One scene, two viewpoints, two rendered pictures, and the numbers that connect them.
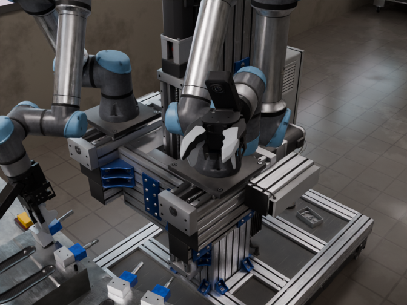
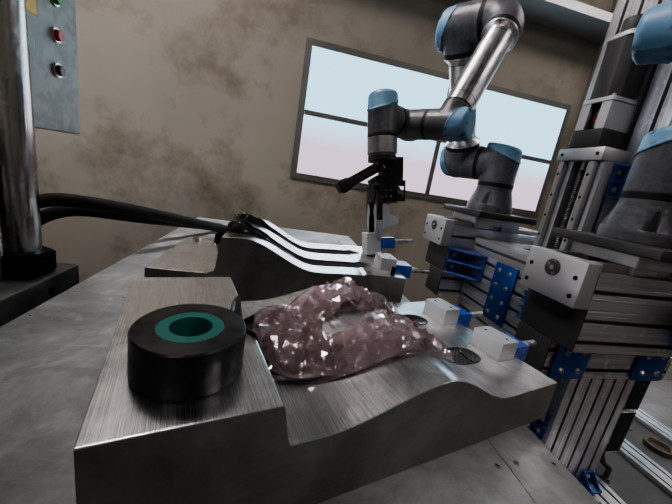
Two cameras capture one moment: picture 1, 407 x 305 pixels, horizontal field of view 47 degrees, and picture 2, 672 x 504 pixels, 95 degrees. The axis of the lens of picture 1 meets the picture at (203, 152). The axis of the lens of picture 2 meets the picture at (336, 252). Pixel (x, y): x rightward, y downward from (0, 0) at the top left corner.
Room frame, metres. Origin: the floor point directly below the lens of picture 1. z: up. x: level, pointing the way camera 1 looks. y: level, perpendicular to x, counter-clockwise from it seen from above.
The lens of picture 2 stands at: (0.33, 0.11, 1.07)
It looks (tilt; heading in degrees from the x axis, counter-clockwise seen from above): 13 degrees down; 34
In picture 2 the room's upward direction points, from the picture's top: 9 degrees clockwise
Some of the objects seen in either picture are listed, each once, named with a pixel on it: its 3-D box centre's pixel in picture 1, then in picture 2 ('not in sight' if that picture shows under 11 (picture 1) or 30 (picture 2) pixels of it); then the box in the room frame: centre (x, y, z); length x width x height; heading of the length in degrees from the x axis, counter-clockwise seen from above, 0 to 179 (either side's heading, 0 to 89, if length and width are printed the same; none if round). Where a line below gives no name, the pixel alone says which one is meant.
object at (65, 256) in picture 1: (79, 251); (403, 269); (0.99, 0.36, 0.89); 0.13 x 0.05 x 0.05; 135
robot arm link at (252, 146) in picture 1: (235, 128); not in sight; (0.94, -0.08, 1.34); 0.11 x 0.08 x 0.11; 73
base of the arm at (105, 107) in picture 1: (117, 100); (491, 197); (1.56, 0.32, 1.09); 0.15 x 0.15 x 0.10
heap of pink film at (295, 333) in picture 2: not in sight; (353, 318); (0.66, 0.28, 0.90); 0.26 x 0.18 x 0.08; 153
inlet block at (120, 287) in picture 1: (129, 278); (457, 315); (0.92, 0.21, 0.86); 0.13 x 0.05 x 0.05; 153
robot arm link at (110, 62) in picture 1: (112, 71); (498, 163); (1.57, 0.32, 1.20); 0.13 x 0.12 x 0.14; 82
